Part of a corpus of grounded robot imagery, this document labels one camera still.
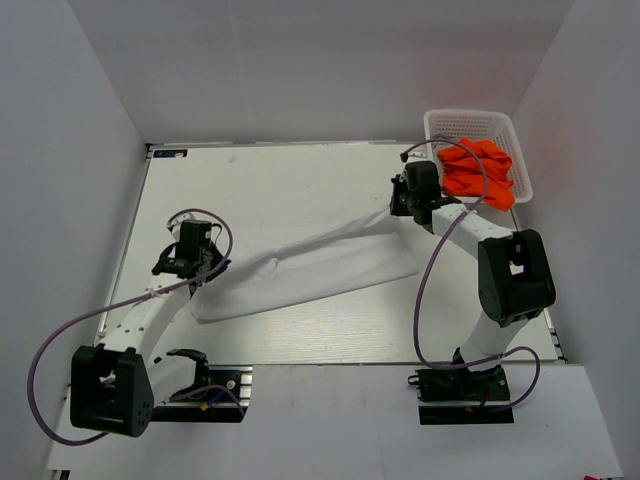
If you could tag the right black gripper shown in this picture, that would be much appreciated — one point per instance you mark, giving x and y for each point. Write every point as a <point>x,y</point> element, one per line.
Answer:
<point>401,182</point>

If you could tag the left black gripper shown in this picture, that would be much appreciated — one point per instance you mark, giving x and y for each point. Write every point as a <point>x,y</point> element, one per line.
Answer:
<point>218,255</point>

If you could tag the orange t shirt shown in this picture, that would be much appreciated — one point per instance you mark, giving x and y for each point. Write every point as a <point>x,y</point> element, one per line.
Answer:
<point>462,175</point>

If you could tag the white t shirt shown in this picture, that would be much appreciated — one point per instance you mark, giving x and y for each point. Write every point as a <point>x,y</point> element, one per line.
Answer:
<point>360,253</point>

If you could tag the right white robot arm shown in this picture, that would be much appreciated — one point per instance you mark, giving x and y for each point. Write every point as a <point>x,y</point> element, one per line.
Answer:
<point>514,280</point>

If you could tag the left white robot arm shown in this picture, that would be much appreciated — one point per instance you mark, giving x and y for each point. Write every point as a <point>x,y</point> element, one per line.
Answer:
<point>117,384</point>

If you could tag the white plastic basket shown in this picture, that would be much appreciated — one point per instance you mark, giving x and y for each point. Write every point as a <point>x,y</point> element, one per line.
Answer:
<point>476,125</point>

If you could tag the blue table label sticker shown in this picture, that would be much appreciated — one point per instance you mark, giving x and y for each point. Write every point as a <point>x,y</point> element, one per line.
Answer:
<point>170,153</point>

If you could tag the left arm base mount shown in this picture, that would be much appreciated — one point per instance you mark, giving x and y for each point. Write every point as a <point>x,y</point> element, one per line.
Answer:
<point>223,396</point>

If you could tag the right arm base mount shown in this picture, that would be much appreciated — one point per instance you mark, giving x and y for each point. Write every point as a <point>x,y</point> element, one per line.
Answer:
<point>461,397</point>

